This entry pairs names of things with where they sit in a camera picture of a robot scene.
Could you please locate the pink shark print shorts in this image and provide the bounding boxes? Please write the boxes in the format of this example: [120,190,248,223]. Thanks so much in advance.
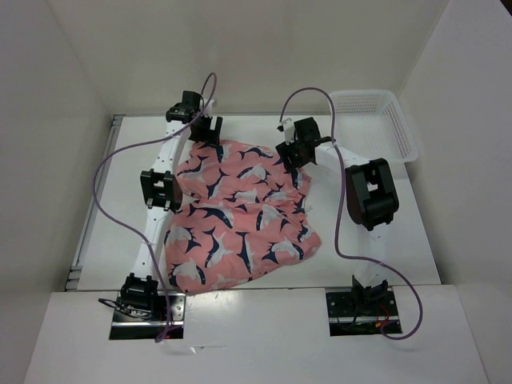
[165,140,321,294]

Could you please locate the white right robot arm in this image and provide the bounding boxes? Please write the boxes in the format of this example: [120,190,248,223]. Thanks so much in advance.
[276,118,399,316]

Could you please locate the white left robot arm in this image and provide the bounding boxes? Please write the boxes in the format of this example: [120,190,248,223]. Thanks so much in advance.
[120,90,222,320]

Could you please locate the white perforated plastic basket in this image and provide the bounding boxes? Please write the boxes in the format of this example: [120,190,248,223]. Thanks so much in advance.
[330,90,418,163]

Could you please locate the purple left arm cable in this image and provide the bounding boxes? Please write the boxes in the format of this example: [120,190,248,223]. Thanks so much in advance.
[92,72,220,343]

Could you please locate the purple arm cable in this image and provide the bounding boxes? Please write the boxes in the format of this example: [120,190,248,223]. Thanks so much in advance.
[92,72,220,343]
[278,87,425,341]

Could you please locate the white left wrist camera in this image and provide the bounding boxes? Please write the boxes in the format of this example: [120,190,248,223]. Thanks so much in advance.
[201,98,216,118]

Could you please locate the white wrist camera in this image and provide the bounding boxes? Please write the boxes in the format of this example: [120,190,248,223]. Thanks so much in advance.
[201,98,216,118]
[277,118,295,143]

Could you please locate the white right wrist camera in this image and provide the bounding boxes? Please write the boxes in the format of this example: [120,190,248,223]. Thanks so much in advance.
[277,118,295,143]

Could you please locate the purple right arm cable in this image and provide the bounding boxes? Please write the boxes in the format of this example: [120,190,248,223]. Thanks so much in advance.
[278,87,425,341]

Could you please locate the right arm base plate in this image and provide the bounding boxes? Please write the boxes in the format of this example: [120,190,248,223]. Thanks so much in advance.
[326,289,402,337]

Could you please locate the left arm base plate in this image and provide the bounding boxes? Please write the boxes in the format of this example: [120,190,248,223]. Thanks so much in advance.
[98,292,186,341]

